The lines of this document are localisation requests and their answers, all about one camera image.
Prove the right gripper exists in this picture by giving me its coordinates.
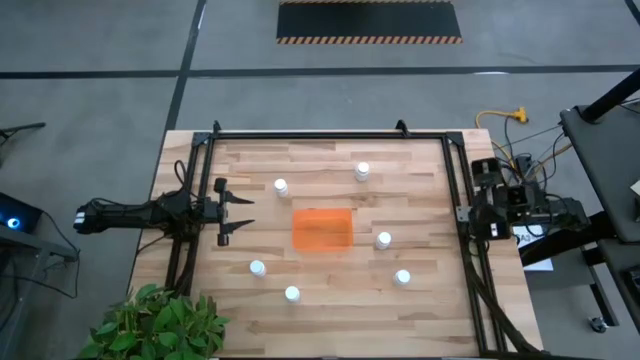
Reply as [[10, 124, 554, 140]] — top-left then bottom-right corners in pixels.
[[469, 157, 512, 242]]

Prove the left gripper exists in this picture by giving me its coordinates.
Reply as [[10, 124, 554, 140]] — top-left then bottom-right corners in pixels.
[[202, 177, 256, 248]]

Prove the orange plastic basket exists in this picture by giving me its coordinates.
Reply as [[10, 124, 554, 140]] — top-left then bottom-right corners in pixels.
[[291, 207, 355, 253]]

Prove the white paper label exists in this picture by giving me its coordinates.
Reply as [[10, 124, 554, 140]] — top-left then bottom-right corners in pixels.
[[514, 224, 547, 249]]

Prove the black stand base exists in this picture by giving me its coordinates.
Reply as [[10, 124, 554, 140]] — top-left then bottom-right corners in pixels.
[[519, 212, 621, 329]]

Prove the white paper sheet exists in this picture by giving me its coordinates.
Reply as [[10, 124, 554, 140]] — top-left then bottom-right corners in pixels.
[[522, 256, 555, 273]]

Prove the dark grey table top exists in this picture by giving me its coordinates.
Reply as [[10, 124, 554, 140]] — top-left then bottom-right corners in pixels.
[[559, 103, 640, 245], [597, 238, 640, 334]]

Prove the green leafy plant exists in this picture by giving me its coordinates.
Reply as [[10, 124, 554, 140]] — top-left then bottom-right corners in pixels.
[[74, 283, 232, 360]]

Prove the black diagonal pole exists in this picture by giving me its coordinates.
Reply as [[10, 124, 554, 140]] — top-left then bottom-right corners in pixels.
[[579, 67, 640, 125]]

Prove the black hazard-striped floor mat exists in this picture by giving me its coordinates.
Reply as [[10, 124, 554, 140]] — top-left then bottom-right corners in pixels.
[[276, 0, 464, 46]]

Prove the grey desk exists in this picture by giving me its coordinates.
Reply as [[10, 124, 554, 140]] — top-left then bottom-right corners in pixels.
[[0, 225, 81, 360]]

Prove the black computer with blue light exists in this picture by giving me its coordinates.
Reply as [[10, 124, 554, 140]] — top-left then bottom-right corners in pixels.
[[0, 191, 44, 234]]

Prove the black tripod leg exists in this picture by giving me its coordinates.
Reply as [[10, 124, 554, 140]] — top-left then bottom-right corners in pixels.
[[0, 121, 47, 142]]

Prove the yellow extension cord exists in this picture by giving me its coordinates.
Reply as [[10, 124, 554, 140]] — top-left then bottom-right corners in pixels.
[[474, 106, 530, 171]]

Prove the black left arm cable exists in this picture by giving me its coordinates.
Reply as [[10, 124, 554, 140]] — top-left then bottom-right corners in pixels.
[[172, 159, 201, 201]]

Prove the black cable bundle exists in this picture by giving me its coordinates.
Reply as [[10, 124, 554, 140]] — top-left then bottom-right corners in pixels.
[[462, 239, 544, 358], [167, 238, 199, 297]]

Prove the black aluminium table frame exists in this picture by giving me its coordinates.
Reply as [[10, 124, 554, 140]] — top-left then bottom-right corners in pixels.
[[164, 119, 542, 359]]

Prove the black floor cable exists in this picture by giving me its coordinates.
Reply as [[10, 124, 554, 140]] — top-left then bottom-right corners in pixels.
[[0, 209, 83, 301]]

